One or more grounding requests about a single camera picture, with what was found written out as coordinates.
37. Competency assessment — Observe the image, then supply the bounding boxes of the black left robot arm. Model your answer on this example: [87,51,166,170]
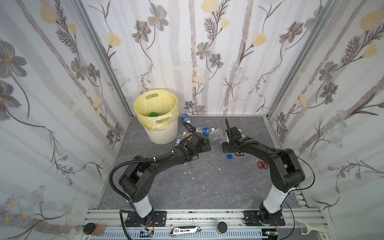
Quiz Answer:
[109,132,211,226]

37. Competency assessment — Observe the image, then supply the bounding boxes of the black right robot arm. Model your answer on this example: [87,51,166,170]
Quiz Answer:
[222,118,306,226]

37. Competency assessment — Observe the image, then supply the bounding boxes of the white bin with yellow liner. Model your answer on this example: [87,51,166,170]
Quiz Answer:
[134,89,180,145]

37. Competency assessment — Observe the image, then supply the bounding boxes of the red orange tea bottle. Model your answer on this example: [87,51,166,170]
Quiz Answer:
[182,132,192,140]

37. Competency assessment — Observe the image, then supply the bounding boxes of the clear bottle blue label top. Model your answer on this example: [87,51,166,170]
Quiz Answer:
[196,126,215,136]

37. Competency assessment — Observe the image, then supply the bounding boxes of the silver adjustable wrench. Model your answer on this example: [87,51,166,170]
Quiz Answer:
[169,226,202,238]

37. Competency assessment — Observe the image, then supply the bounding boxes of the black round knob centre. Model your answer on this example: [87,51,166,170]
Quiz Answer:
[217,222,228,234]

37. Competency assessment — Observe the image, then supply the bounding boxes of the black round knob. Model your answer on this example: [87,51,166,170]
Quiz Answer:
[217,222,228,234]
[83,223,96,235]

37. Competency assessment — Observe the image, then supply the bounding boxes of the white peeler tool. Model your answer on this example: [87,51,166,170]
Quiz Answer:
[297,221,328,236]

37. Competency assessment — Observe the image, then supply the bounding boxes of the black round knob left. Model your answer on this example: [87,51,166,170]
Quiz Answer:
[83,223,96,235]

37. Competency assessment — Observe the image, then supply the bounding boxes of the blue label bottle by wall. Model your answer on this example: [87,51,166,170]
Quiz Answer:
[181,114,192,124]

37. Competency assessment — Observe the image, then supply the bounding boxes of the red handled scissors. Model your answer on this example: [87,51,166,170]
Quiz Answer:
[258,160,269,170]

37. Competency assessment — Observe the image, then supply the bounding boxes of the aluminium mounting rail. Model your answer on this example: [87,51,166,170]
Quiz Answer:
[82,207,334,240]

